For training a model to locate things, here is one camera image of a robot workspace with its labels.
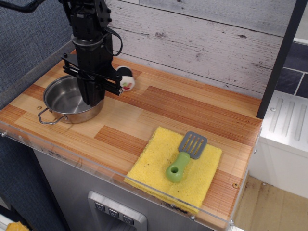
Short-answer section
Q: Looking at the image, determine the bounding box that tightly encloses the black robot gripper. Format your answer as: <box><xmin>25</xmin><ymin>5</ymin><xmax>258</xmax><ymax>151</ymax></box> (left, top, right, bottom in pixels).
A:
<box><xmin>61</xmin><ymin>39</ymin><xmax>123</xmax><ymax>106</ymax></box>

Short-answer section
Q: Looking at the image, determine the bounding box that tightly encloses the stainless steel pot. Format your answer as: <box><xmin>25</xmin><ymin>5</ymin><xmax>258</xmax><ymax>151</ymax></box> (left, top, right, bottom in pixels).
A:
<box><xmin>38</xmin><ymin>75</ymin><xmax>104</xmax><ymax>125</ymax></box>

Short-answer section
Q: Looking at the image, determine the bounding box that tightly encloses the plush sushi roll toy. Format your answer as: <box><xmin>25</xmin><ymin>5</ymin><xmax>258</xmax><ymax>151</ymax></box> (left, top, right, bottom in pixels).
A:
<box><xmin>116</xmin><ymin>66</ymin><xmax>135</xmax><ymax>91</ymax></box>

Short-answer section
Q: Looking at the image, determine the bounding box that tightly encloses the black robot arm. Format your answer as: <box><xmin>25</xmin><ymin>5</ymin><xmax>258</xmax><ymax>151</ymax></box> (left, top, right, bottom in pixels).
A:
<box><xmin>60</xmin><ymin>0</ymin><xmax>122</xmax><ymax>106</ymax></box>

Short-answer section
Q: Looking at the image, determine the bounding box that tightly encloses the yellow cloth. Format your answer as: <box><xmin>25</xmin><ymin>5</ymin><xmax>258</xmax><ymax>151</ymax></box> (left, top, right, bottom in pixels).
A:
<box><xmin>124</xmin><ymin>127</ymin><xmax>222</xmax><ymax>214</ymax></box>

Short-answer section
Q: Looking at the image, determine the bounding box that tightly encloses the green grey toy spatula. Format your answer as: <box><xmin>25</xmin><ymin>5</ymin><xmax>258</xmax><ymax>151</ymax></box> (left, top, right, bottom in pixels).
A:
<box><xmin>165</xmin><ymin>131</ymin><xmax>208</xmax><ymax>183</ymax></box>

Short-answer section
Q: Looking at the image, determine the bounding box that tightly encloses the silver toy fridge cabinet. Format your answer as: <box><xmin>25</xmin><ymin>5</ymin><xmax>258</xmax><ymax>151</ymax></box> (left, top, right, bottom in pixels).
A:
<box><xmin>34</xmin><ymin>151</ymin><xmax>209</xmax><ymax>231</ymax></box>

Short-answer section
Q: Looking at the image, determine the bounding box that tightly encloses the grey dispenser button panel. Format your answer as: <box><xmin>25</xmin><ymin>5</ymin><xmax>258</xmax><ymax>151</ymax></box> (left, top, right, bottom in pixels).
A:
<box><xmin>88</xmin><ymin>191</ymin><xmax>148</xmax><ymax>231</ymax></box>

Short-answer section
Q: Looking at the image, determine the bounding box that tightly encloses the yellow object bottom left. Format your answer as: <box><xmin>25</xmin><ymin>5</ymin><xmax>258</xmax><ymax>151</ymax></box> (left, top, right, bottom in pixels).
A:
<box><xmin>6</xmin><ymin>222</ymin><xmax>29</xmax><ymax>231</ymax></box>

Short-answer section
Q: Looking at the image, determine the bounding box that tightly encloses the white toy sink unit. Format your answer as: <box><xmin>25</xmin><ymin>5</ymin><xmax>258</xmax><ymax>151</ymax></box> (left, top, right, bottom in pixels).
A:
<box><xmin>249</xmin><ymin>91</ymin><xmax>308</xmax><ymax>198</ymax></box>

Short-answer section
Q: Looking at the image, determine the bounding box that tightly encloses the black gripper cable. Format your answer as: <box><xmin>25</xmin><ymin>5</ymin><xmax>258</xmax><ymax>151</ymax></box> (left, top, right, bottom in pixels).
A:
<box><xmin>0</xmin><ymin>0</ymin><xmax>123</xmax><ymax>57</ymax></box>

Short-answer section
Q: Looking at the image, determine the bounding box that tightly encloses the dark right frame post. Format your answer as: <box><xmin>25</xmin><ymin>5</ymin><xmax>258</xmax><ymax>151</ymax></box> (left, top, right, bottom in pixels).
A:
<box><xmin>256</xmin><ymin>0</ymin><xmax>308</xmax><ymax>119</ymax></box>

